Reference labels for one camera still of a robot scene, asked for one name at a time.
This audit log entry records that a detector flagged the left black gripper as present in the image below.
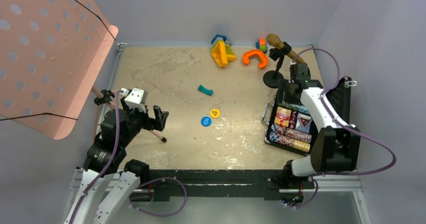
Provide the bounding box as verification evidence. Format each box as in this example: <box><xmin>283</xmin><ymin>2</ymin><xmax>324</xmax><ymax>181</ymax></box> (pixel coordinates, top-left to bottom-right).
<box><xmin>120</xmin><ymin>96</ymin><xmax>168</xmax><ymax>147</ymax></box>

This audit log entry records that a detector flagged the triangular red black button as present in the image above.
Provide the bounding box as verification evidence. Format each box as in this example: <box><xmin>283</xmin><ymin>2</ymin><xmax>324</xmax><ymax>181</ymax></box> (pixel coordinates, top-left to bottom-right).
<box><xmin>297</xmin><ymin>117</ymin><xmax>312</xmax><ymax>129</ymax></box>

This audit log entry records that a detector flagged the black poker set case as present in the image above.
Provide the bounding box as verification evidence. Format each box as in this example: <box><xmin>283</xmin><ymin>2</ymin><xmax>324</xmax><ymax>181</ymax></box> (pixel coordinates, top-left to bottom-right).
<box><xmin>265</xmin><ymin>76</ymin><xmax>352</xmax><ymax>156</ymax></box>

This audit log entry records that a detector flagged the blue round dealer button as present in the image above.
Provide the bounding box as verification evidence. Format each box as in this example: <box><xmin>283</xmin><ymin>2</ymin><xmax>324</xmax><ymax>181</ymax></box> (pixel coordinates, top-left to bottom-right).
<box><xmin>200</xmin><ymin>116</ymin><xmax>212</xmax><ymax>127</ymax></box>

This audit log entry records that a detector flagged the yellow round dealer button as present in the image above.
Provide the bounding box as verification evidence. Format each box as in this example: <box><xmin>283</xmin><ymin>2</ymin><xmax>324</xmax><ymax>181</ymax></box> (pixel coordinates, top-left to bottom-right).
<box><xmin>209</xmin><ymin>108</ymin><xmax>221</xmax><ymax>119</ymax></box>

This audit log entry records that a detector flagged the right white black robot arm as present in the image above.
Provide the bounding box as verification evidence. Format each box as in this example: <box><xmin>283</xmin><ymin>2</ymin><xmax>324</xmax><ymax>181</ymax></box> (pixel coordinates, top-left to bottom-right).
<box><xmin>280</xmin><ymin>63</ymin><xmax>361</xmax><ymax>187</ymax></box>

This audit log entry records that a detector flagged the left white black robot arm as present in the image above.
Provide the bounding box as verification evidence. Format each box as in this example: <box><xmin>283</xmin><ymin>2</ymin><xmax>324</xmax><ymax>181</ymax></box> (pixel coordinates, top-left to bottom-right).
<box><xmin>65</xmin><ymin>87</ymin><xmax>169</xmax><ymax>223</ymax></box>

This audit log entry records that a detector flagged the red Texas Hold'em card box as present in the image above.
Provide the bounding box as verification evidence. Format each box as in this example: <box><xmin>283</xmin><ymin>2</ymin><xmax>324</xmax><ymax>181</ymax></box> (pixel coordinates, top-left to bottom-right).
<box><xmin>274</xmin><ymin>106</ymin><xmax>292</xmax><ymax>127</ymax></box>

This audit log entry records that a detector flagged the green poker chip stack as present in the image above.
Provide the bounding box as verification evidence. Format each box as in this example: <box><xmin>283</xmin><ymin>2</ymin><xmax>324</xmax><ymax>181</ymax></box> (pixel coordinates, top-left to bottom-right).
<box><xmin>284</xmin><ymin>103</ymin><xmax>300</xmax><ymax>111</ymax></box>

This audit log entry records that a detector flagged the light blue poker chip stack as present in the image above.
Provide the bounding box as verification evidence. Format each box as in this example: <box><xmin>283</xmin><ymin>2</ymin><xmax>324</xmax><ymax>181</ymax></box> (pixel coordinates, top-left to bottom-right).
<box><xmin>299</xmin><ymin>105</ymin><xmax>310</xmax><ymax>115</ymax></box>

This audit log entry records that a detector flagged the blue ace card box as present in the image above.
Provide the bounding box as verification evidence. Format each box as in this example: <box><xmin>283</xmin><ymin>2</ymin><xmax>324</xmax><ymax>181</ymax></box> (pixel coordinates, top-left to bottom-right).
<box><xmin>295</xmin><ymin>113</ymin><xmax>312</xmax><ymax>134</ymax></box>

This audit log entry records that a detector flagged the orange horseshoe toy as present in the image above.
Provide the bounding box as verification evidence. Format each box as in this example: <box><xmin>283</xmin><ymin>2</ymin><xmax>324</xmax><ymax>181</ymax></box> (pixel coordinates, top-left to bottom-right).
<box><xmin>242</xmin><ymin>49</ymin><xmax>269</xmax><ymax>69</ymax></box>

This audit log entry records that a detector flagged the red white poker chip stack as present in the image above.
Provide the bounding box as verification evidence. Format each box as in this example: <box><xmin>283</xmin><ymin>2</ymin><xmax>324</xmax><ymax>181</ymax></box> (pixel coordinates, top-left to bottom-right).
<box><xmin>285</xmin><ymin>128</ymin><xmax>312</xmax><ymax>144</ymax></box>

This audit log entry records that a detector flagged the blue white poker chip stack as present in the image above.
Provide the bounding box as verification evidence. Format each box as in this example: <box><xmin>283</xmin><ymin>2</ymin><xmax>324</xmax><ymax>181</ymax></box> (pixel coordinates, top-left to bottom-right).
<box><xmin>268</xmin><ymin>124</ymin><xmax>287</xmax><ymax>143</ymax></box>

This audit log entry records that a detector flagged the teal curved block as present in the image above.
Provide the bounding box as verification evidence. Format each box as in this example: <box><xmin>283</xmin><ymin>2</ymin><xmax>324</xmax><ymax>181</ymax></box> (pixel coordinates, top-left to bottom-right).
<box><xmin>197</xmin><ymin>84</ymin><xmax>214</xmax><ymax>96</ymax></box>

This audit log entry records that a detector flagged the colourful toy car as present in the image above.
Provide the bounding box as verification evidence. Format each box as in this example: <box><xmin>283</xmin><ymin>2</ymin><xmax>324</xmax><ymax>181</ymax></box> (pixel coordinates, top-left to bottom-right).
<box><xmin>255</xmin><ymin>38</ymin><xmax>268</xmax><ymax>54</ymax></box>

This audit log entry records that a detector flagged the gold toy microphone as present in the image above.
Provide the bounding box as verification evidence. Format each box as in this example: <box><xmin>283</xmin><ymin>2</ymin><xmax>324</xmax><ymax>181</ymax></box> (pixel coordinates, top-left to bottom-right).
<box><xmin>266</xmin><ymin>33</ymin><xmax>305</xmax><ymax>64</ymax></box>

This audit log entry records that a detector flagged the gold poker chip stack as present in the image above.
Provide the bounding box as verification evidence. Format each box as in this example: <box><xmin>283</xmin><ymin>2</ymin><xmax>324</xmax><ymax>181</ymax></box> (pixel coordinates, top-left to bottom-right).
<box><xmin>293</xmin><ymin>140</ymin><xmax>310</xmax><ymax>153</ymax></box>

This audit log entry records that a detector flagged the yellow toy basket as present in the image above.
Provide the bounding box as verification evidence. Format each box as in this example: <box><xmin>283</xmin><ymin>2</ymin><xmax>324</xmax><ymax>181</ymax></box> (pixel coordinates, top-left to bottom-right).
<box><xmin>210</xmin><ymin>40</ymin><xmax>236</xmax><ymax>68</ymax></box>

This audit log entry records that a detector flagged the blue toy house piece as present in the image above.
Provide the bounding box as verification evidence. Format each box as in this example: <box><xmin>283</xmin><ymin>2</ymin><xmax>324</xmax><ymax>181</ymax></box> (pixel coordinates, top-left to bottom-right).
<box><xmin>211</xmin><ymin>34</ymin><xmax>227</xmax><ymax>46</ymax></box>

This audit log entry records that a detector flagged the pink perforated music stand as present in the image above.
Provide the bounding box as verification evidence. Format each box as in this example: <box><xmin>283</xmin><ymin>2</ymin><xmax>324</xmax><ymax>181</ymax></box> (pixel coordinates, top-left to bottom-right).
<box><xmin>1</xmin><ymin>0</ymin><xmax>119</xmax><ymax>140</ymax></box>

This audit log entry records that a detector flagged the chrome case handle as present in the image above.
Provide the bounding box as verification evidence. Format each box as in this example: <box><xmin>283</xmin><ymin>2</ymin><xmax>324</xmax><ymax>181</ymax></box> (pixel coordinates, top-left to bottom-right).
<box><xmin>261</xmin><ymin>102</ymin><xmax>274</xmax><ymax>126</ymax></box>

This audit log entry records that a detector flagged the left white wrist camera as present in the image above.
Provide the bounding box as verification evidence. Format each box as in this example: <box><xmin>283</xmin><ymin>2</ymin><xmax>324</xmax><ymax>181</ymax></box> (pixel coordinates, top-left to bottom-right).
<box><xmin>121</xmin><ymin>87</ymin><xmax>148</xmax><ymax>114</ymax></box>

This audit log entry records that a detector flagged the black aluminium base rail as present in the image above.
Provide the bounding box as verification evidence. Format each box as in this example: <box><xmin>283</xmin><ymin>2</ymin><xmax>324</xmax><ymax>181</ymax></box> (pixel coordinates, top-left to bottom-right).
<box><xmin>128</xmin><ymin>167</ymin><xmax>315</xmax><ymax>201</ymax></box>

